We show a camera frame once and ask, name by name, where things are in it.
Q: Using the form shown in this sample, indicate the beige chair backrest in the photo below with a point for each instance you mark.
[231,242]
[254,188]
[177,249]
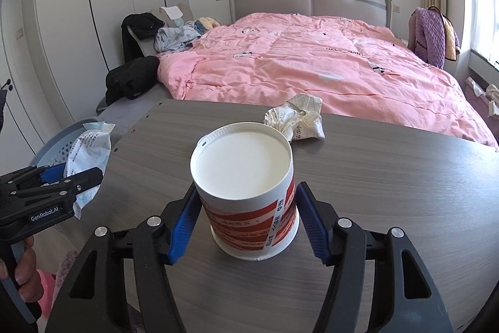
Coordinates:
[187,13]

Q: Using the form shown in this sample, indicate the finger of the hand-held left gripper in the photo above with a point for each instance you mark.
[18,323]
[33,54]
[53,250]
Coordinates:
[84,181]
[52,172]

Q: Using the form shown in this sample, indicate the cream cloth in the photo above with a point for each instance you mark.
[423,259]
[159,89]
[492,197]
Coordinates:
[492,99]

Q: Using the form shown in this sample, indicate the purple fluffy garment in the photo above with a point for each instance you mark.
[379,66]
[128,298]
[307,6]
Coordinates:
[427,36]

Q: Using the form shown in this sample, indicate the white paper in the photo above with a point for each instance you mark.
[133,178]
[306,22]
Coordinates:
[300,118]

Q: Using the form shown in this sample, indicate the red white paper cup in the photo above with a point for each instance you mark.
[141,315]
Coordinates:
[241,161]

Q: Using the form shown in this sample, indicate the person's left hand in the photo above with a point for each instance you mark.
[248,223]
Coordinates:
[29,270]

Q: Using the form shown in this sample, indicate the yellow plush toy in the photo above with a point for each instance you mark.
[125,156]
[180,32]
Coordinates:
[206,23]

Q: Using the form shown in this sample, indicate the pink printed blanket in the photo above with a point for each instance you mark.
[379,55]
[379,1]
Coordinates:
[312,60]

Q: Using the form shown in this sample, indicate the purple fluffy rug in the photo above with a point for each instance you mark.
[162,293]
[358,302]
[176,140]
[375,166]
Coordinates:
[66,266]

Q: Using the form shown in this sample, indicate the light blue clothes pile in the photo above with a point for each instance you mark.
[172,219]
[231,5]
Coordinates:
[175,36]

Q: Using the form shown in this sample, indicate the pink plastic object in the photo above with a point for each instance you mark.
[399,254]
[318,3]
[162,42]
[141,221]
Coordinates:
[46,290]

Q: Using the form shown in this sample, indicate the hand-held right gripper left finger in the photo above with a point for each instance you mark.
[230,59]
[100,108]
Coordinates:
[183,227]

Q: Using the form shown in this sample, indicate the beige quilted garment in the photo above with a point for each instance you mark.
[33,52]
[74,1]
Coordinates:
[452,36]

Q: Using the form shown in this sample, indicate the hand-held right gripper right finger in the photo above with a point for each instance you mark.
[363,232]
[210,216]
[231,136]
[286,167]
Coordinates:
[312,223]

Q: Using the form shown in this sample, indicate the black garment on chair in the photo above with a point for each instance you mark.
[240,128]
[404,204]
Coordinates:
[140,23]

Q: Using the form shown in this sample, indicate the blue perforated plastic basket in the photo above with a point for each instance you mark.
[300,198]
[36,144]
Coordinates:
[58,145]

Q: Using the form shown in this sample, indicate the window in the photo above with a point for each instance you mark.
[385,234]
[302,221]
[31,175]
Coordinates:
[487,5]

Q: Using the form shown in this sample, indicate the black clothes pile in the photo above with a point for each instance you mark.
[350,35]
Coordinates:
[132,77]

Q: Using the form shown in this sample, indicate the light green plastic wrapper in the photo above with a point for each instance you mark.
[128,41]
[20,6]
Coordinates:
[89,149]

